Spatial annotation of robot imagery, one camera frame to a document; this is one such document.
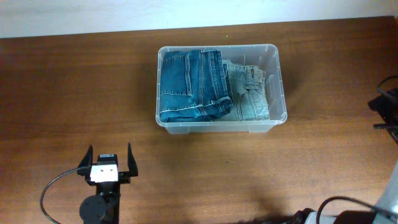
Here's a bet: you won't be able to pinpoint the black camera cable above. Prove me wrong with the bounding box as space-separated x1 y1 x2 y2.
39 167 93 224
315 74 398 224

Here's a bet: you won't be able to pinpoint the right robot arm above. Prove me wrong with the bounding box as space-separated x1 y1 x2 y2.
289 88 397 224

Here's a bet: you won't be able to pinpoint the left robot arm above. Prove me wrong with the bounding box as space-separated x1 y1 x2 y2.
77 144 138 224

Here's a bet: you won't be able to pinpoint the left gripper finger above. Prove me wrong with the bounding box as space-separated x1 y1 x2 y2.
127 143 138 177
77 145 93 175

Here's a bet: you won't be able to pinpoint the clear plastic storage container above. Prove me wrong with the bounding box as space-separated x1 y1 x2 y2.
155 44 287 134

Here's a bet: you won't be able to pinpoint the dark blue jeans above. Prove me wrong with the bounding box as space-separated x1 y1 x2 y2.
159 49 233 123

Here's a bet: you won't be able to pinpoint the left black camera cable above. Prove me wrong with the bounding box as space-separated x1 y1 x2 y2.
39 167 93 224

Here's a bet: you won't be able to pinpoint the right black camera cable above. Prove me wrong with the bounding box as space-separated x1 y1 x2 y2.
315 74 398 224

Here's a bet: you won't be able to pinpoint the light blue jeans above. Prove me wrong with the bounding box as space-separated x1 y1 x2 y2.
217 60 270 121

